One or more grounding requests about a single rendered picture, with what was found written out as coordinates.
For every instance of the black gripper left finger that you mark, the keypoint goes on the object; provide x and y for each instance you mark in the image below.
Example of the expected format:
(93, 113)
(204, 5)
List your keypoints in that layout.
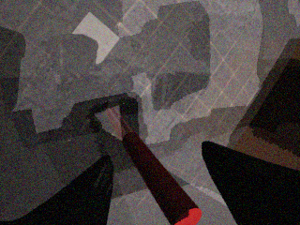
(84, 201)

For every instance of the red peg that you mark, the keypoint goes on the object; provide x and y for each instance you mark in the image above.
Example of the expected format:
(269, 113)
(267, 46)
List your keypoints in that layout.
(175, 204)

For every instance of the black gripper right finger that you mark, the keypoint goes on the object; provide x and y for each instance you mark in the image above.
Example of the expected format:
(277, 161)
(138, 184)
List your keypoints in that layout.
(257, 192)

